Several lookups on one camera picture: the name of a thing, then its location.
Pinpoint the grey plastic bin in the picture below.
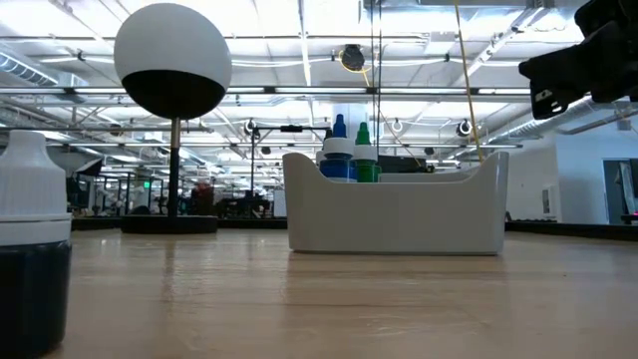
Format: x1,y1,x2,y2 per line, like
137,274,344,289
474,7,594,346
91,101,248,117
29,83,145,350
282,151,510,256

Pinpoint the white building column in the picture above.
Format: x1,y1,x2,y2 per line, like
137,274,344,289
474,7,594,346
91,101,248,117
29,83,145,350
331,102,373,151

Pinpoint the black perforated computer case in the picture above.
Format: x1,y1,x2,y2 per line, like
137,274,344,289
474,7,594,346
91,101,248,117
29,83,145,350
377,155,435,175

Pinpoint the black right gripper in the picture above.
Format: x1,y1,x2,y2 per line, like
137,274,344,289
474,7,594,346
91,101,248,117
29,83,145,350
517,0,638,121

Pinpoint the silver ventilation duct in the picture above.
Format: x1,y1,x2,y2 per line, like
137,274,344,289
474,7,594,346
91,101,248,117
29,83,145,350
485,95,599,146

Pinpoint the large green food coloring bottle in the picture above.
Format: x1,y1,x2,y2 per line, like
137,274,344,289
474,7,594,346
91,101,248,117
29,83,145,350
352,122,383,183

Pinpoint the yellow hanging cable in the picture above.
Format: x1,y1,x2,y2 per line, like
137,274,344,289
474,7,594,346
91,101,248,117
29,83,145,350
452,0,497,164

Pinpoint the large blue food coloring bottle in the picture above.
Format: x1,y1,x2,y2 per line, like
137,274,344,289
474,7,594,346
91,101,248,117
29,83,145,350
318,113,358,183

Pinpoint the small dark white-capped bottle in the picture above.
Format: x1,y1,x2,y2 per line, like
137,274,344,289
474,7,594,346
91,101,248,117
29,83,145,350
0,130,73,359

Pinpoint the dark red chair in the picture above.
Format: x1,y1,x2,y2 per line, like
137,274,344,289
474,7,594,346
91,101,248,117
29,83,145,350
190,181,216,216

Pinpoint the distant black robot workstation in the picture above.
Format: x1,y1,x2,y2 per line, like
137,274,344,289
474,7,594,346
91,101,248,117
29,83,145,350
71,158,165,220

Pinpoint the black metal stand frame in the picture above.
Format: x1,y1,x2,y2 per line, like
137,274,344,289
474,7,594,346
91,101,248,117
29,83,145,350
250,124,332,220

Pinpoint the white globe table lamp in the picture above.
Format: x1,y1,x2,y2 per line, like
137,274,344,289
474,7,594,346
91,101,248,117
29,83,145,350
113,2,233,234

